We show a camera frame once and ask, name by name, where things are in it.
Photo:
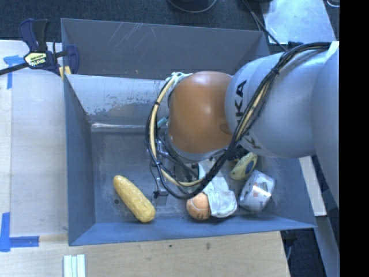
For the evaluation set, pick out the yellow toy corn cob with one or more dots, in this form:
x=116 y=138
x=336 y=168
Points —
x=134 y=199

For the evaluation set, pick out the grey metal bin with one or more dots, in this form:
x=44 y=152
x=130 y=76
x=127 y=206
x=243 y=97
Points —
x=115 y=154

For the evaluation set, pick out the pale wood flat board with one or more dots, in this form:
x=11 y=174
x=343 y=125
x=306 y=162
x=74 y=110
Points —
x=37 y=154

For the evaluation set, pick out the orange ball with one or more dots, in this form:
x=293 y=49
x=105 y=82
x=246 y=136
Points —
x=197 y=208

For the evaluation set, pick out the yellow and blue oval object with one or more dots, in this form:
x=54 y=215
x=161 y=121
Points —
x=245 y=166

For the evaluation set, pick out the white cloth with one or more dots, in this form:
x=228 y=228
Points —
x=223 y=202

